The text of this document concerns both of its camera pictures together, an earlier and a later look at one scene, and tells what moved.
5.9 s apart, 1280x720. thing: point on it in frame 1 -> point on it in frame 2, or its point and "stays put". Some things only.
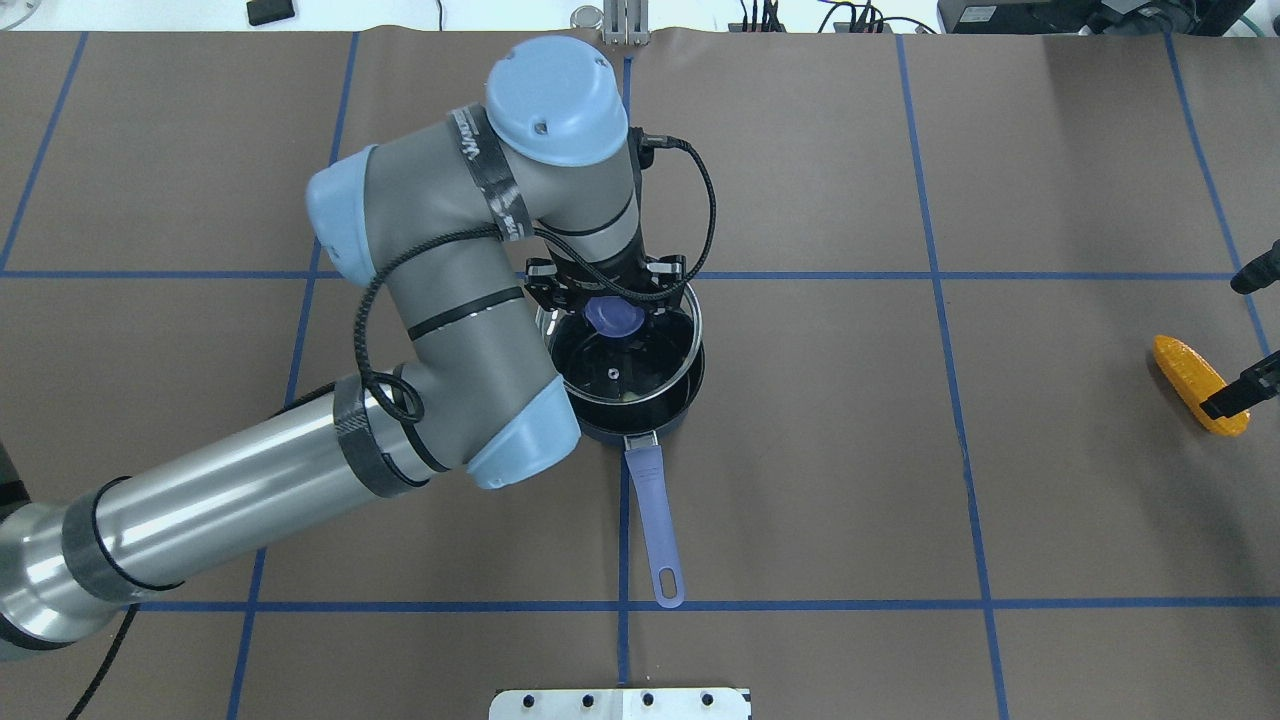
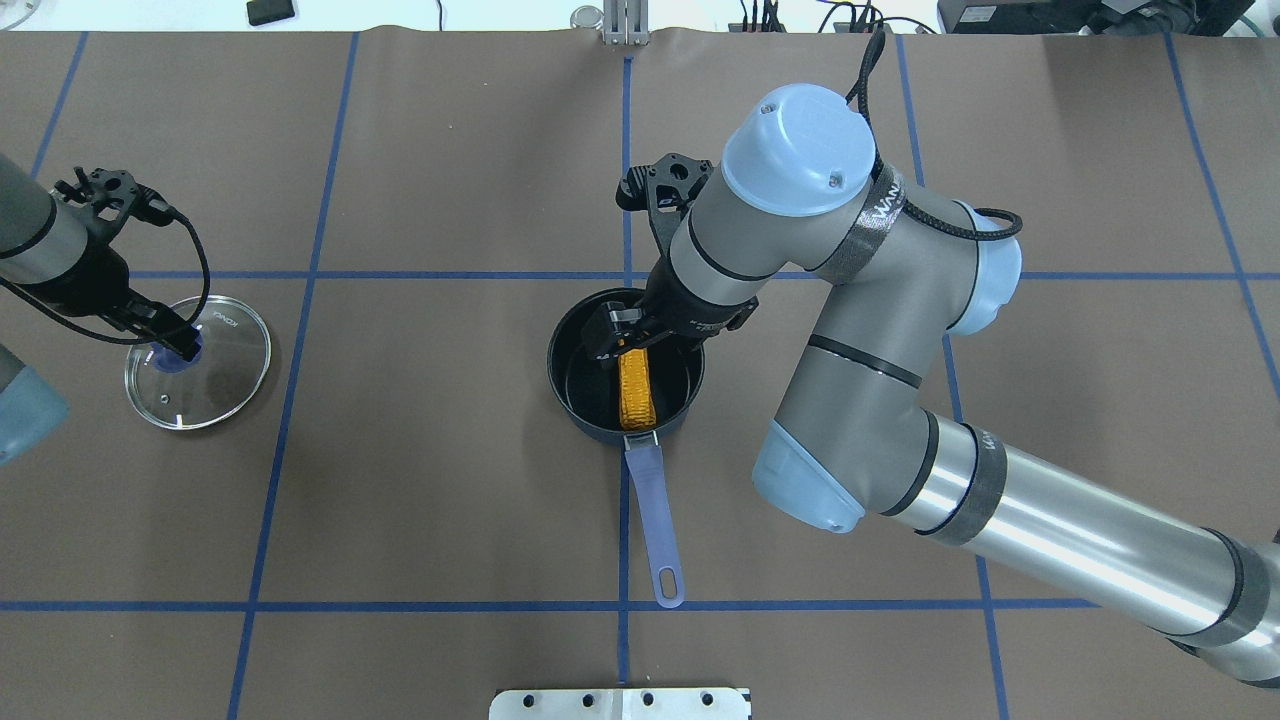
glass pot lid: x=613 y=350 -> x=169 y=361
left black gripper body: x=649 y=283 -> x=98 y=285
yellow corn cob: x=1196 y=379 -> x=637 y=404
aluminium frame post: x=626 y=22 stays put
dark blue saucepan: x=626 y=390 stays put
